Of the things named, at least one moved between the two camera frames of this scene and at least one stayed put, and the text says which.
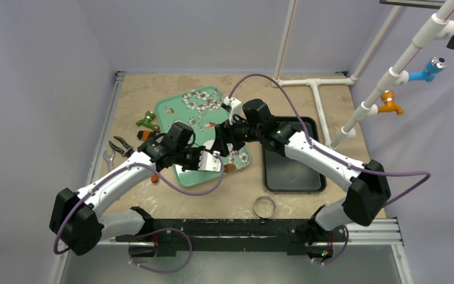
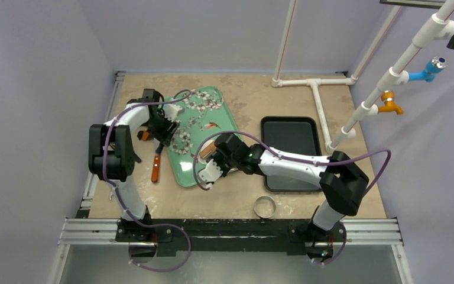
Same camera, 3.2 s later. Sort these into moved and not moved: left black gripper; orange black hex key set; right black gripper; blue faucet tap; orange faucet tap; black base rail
Moved: right black gripper; left black gripper
Not moved: black base rail; blue faucet tap; orange black hex key set; orange faucet tap
